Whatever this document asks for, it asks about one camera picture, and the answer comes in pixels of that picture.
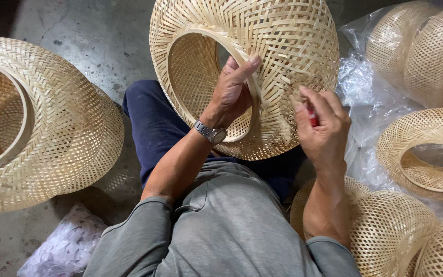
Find person's left hand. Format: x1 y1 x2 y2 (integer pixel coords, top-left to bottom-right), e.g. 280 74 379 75
201 53 263 131

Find person's right hand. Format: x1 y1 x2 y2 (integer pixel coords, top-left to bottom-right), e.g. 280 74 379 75
290 85 352 172

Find small red-handled tool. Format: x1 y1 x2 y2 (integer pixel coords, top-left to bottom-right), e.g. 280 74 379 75
308 103 320 128

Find silver metal wristwatch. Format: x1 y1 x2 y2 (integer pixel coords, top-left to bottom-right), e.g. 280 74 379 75
193 118 228 145

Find clear plastic sheet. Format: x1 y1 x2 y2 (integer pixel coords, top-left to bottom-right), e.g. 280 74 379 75
336 0 443 221

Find person's blue trousers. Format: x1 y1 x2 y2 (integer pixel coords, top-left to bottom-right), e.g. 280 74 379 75
122 79 307 203

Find person's grey shirt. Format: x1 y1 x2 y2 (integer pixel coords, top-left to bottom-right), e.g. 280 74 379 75
83 160 363 277

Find white plastic bag of scraps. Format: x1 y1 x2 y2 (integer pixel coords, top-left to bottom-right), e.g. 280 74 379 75
16 203 109 277

